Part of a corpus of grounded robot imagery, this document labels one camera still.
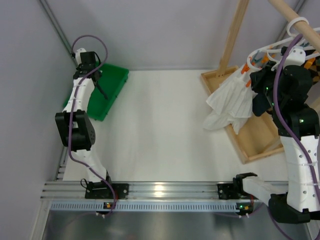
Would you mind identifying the white slotted cable duct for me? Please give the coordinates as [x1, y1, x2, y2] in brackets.
[50, 201, 251, 213]

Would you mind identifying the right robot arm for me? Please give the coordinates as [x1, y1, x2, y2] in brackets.
[233, 65, 320, 224]

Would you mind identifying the aluminium mounting rail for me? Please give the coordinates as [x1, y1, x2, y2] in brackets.
[41, 181, 291, 201]

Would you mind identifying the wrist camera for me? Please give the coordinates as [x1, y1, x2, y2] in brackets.
[271, 46, 306, 71]
[74, 48, 87, 66]

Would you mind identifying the brown argyle sock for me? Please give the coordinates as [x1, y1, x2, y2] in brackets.
[303, 56, 320, 85]

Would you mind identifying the white clip hanger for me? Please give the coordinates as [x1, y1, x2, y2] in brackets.
[240, 17, 320, 75]

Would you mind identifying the white cloth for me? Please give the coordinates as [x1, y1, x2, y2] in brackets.
[202, 64, 254, 134]

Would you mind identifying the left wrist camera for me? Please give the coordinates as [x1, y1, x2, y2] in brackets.
[74, 48, 87, 66]

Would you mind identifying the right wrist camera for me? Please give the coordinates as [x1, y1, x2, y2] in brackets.
[271, 46, 306, 71]

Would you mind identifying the green plastic tray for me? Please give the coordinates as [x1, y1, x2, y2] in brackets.
[55, 64, 129, 126]

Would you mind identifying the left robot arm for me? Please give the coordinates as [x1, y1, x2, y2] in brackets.
[55, 48, 112, 187]

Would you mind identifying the wooden rack frame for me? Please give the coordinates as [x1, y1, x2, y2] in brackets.
[200, 0, 320, 165]

